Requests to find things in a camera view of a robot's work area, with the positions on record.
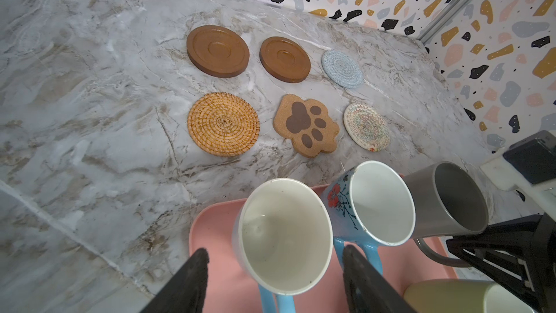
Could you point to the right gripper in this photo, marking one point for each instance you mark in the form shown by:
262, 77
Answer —
509, 254

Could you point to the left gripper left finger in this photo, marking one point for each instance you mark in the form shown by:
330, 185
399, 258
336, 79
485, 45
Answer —
186, 290

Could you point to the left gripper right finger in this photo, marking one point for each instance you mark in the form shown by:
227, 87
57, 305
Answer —
366, 290

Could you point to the grey mug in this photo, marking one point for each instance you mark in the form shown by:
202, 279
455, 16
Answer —
448, 202

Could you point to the light blue patterned mug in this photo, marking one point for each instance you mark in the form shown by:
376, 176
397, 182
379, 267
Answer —
371, 206

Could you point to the multicolour woven coaster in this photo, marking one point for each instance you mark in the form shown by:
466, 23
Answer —
366, 127

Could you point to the woven rattan coaster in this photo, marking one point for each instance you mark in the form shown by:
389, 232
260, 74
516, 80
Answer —
223, 124

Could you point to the cork paw coaster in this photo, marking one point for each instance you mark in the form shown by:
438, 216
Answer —
307, 124

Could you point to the light blue woven coaster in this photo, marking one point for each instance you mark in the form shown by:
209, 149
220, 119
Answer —
342, 69

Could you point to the brown wooden coaster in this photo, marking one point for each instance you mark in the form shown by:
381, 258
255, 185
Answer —
284, 59
217, 51

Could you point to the green handled cream mug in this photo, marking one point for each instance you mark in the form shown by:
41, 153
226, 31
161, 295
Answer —
450, 295

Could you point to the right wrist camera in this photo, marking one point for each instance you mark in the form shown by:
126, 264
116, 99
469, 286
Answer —
527, 166

